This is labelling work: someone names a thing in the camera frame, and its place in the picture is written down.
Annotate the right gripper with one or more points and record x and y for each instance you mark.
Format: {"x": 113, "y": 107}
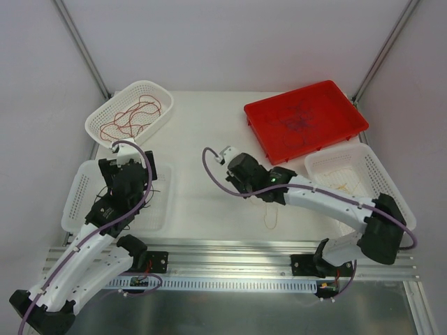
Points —
{"x": 231, "y": 175}

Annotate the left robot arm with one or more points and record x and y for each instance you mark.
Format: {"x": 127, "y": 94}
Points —
{"x": 98, "y": 253}

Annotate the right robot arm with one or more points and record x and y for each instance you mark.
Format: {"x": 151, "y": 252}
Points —
{"x": 377, "y": 224}

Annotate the white perforated basket near left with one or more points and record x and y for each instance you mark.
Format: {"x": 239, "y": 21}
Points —
{"x": 88, "y": 185}

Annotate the white perforated basket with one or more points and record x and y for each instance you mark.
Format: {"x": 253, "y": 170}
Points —
{"x": 138, "y": 111}
{"x": 356, "y": 170}
{"x": 88, "y": 185}

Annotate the white perforated basket far left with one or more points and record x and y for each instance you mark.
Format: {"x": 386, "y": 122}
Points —
{"x": 138, "y": 111}

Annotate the red plastic tray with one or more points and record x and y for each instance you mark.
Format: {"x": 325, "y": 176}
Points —
{"x": 304, "y": 120}

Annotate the white perforated basket right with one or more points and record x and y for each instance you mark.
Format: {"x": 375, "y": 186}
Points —
{"x": 356, "y": 170}

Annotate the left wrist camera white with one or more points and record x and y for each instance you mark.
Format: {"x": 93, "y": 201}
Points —
{"x": 125, "y": 153}

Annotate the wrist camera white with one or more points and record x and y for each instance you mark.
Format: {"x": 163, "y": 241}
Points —
{"x": 226, "y": 155}
{"x": 125, "y": 153}

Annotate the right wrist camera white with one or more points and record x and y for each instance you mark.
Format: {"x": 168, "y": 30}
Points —
{"x": 226, "y": 155}

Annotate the aluminium mounting rail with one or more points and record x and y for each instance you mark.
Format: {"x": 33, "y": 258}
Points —
{"x": 263, "y": 259}

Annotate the white slotted cable duct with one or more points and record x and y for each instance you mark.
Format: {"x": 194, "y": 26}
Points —
{"x": 214, "y": 284}

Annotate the right frame post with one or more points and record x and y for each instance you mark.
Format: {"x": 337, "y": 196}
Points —
{"x": 391, "y": 39}

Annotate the frame post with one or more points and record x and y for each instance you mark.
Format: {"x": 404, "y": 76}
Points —
{"x": 391, "y": 39}
{"x": 75, "y": 35}

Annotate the left frame post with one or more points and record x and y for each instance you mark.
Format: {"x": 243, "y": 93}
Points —
{"x": 75, "y": 35}

